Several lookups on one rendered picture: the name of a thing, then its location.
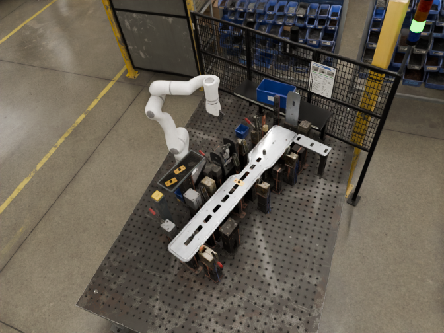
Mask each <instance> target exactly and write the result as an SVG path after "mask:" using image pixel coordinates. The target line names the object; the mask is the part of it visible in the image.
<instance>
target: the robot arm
mask: <svg viewBox="0 0 444 333"><path fill-rule="evenodd" d="M219 82H220V80H219V77H217V76H215V75H200V76H197V77H194V78H193V79H191V80H189V81H154V82H152V83H151V85H150V87H149V92H150V93H151V97H150V99H149V101H148V103H147V105H146V107H145V113H146V115H147V117H148V118H150V119H152V120H156V121H158V123H159V124H160V125H161V127H162V129H163V131H164V133H165V138H166V144H167V147H168V149H169V151H170V152H171V153H173V154H174V157H175V159H176V164H177V163H178V162H179V161H180V160H181V159H182V158H183V157H184V156H185V155H186V154H187V153H188V146H189V135H188V132H187V130H186V129H185V128H181V127H179V128H176V125H175V123H174V121H173V119H172V117H171V116H170V114H168V113H166V112H162V111H161V108H162V106H163V103H164V101H165V98H166V94H169V95H191V94H192V93H193V92H194V91H195V90H196V89H198V88H200V87H202V86H204V91H205V98H206V105H205V106H204V107H205V109H206V110H207V113H208V116H209V117H211V116H212V115H214V116H218V117H219V122H221V121H222V117H223V116H224V115H225V114H224V113H223V112H222V111H221V105H220V103H219V95H218V86H219ZM219 115H220V116H219Z"/></svg>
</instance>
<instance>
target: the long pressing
mask: <svg viewBox="0 0 444 333"><path fill-rule="evenodd" d="M296 137H297V134H296V133H295V132H293V131H291V130H288V129H286V128H283V127H281V126H279V125H274V126H273V127H272V128H271V129H270V130H269V131H268V133H267V134H266V135H265V136H264V137H263V138H262V139H261V140H260V141H259V142H258V143H257V144H256V146H255V147H254V148H253V149H252V150H251V151H250V153H249V154H248V160H249V164H248V165H247V166H246V167H245V168H244V170H243V171H242V172H241V173H240V174H236V175H232V176H230V177H228V179H227V180H226V181H225V182H224V183H223V184H222V185H221V187H220V188H219V189H218V190H217V191H216V192H215V193H214V195H212V197H210V199H209V200H208V201H207V202H206V203H205V204H204V206H203V207H202V208H201V209H200V210H199V211H198V212H197V214H195V216H193V218H192V219H191V220H190V221H189V222H188V223H187V225H186V226H185V227H184V228H183V229H182V230H181V231H180V232H179V233H178V234H177V235H176V237H175V238H174V239H173V240H172V241H171V242H170V244H169V245H168V251H169V252H170V253H172V254H173V255H175V256H176V257H177V258H178V259H180V260H181V261H183V262H189V261H190V260H191V259H192V257H193V256H194V255H195V254H196V252H197V251H198V250H199V247H200V246H201V245H202V244H204V243H205V242H206V240H207V239H208V238H209V237H210V236H211V235H212V234H213V232H214V231H215V230H216V228H218V226H219V225H220V224H221V223H222V222H223V220H224V219H225V218H226V216H228V214H229V213H230V212H231V211H232V210H233V208H234V207H235V206H236V205H237V204H238V203H239V201H240V200H241V199H242V197H243V196H244V195H245V194H246V193H247V192H248V191H249V190H250V188H251V187H252V186H253V184H254V183H255V182H256V180H257V178H258V177H259V176H261V175H262V174H263V172H264V171H266V170H268V169H269V168H272V167H273V166H274V164H275V163H276V162H277V161H278V159H279V158H280V157H281V156H282V155H283V153H284V152H285V149H286V148H287V146H290V145H291V144H292V143H293V140H294V139H295V138H296ZM272 142H274V144H272ZM263 149H266V155H263V154H262V150H263ZM259 157H260V158H262V160H261V161H260V162H259V163H258V162H256V160H257V159H258V158H259ZM252 165H256V166H255V167H254V169H253V170H250V167H251V166H252ZM246 172H249V173H250V174H249V175H248V176H247V177H246V178H245V179H244V180H243V182H244V183H245V184H244V185H243V186H240V185H239V186H238V188H237V189H236V190H235V191H234V192H233V193H232V194H229V191H230V190H231V189H232V187H233V186H234V185H235V184H236V183H235V182H233V181H234V180H235V179H236V178H237V179H239V180H240V179H241V177H242V176H243V175H244V174H245V173H246ZM226 195H229V198H228V199H227V200H226V201H225V202H224V203H223V202H222V201H221V200H222V199H223V198H224V197H225V196H226ZM234 196H235V197H234ZM217 205H220V206H221V207H220V208H219V209H218V210H217V212H216V213H214V212H213V210H214V209H215V207H216V206H217ZM206 210H207V211H206ZM208 215H211V216H212V218H211V219H210V220H209V221H208V222H207V223H204V220H205V219H206V217H207V216H208ZM200 225H201V226H202V227H203V228H202V229H201V231H200V232H199V233H198V234H195V233H194V231H195V230H196V229H197V228H198V227H199V226H200ZM188 231H189V232H188ZM192 233H194V234H195V236H194V237H193V236H192ZM189 237H193V239H192V241H191V242H190V243H189V244H188V246H186V245H185V244H184V243H185V242H186V241H187V240H188V238H189Z"/></svg>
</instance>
